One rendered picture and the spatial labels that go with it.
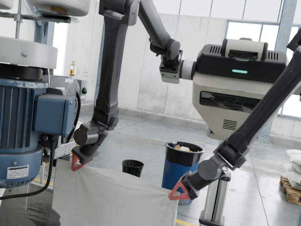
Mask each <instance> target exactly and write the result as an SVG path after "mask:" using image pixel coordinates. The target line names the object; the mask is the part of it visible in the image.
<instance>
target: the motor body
mask: <svg viewBox="0 0 301 226"><path fill-rule="evenodd" d="M46 88H48V83H47V82H45V81H41V80H36V79H26V78H20V79H17V78H10V77H7V76H0V188H14V187H20V186H23V185H26V184H28V183H30V182H32V181H33V180H34V179H35V178H36V176H37V175H38V174H39V171H40V166H41V158H42V156H44V153H42V150H43V147H42V145H40V144H39V143H38V139H39V133H36V132H35V130H34V128H33V118H34V105H35V100H36V99H37V98H38V97H39V96H42V95H45V94H46Z"/></svg>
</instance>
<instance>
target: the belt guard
mask: <svg viewBox="0 0 301 226"><path fill-rule="evenodd" d="M57 57H58V48H56V47H54V46H50V45H46V44H42V43H37V42H32V41H27V40H22V39H16V38H10V37H5V36H0V62H4V63H10V64H17V65H26V66H33V67H40V68H47V69H56V66H57Z"/></svg>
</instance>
